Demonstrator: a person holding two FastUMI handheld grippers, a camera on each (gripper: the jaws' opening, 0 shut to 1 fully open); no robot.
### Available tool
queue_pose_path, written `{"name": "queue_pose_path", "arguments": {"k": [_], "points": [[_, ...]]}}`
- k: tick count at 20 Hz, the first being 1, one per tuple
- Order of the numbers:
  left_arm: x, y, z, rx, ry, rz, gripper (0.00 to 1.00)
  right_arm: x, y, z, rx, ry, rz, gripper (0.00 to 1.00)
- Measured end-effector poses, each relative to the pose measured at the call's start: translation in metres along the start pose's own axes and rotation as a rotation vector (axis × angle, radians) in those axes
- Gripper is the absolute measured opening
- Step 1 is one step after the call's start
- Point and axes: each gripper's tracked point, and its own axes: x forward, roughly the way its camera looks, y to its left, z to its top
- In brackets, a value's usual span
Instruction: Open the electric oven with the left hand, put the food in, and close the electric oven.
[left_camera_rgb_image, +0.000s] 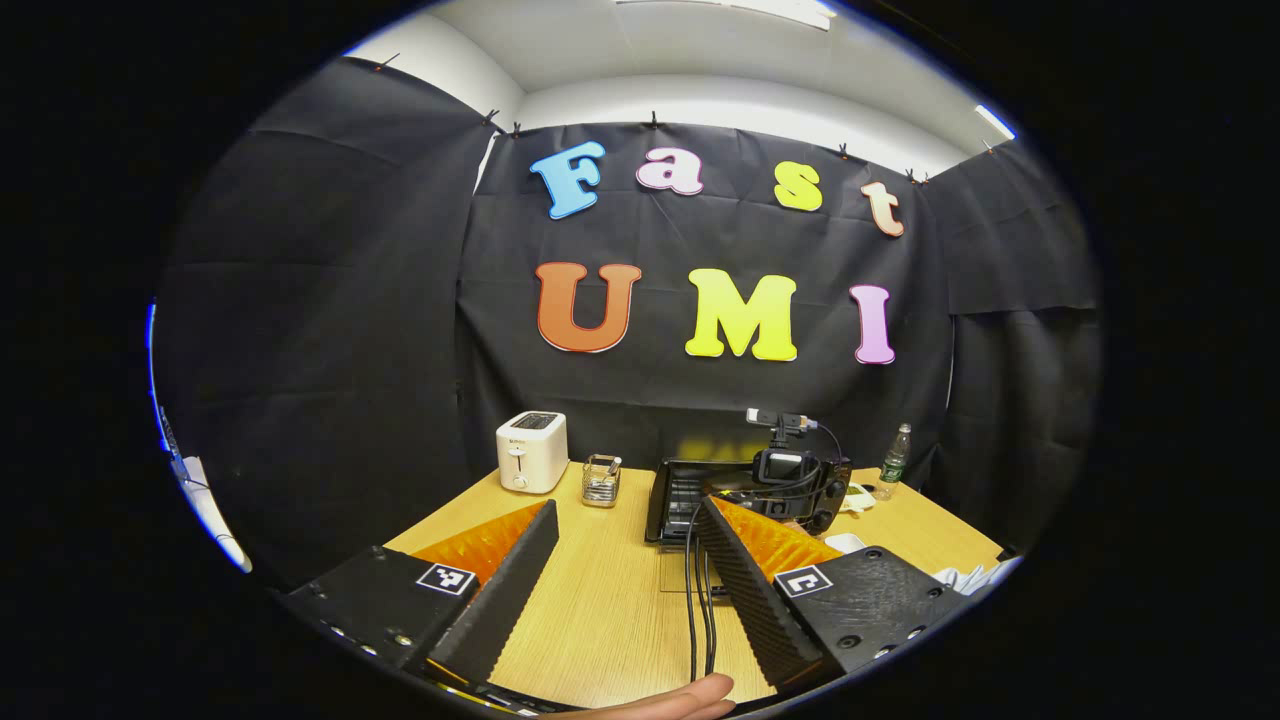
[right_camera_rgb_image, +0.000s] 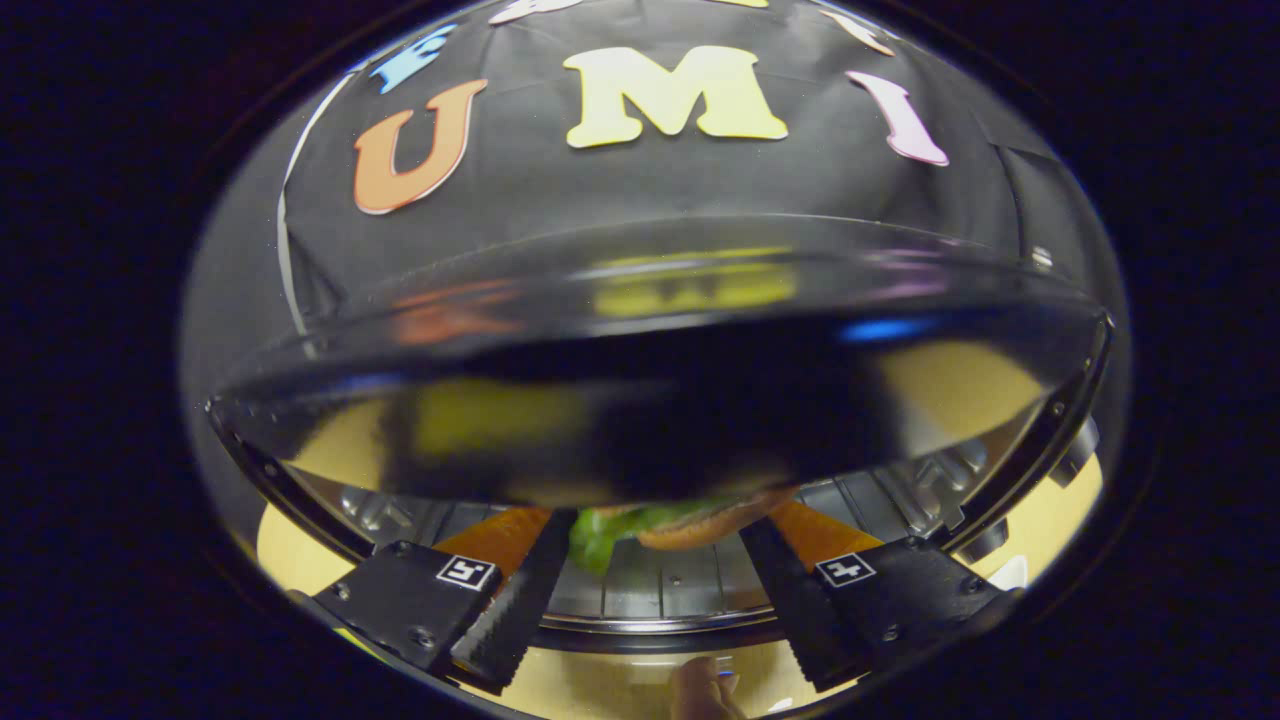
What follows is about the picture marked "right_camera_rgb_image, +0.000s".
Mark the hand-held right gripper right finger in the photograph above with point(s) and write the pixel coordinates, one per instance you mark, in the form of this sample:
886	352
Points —
800	600

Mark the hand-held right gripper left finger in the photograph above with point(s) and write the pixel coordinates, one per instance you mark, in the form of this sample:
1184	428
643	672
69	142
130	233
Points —
520	600

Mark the sandwich with green lettuce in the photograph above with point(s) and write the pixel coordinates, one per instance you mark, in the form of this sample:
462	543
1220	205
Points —
690	533

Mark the black electric oven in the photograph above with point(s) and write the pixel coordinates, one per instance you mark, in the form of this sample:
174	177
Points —
640	420

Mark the black backdrop cloth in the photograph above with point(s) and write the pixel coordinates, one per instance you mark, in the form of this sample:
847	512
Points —
640	190

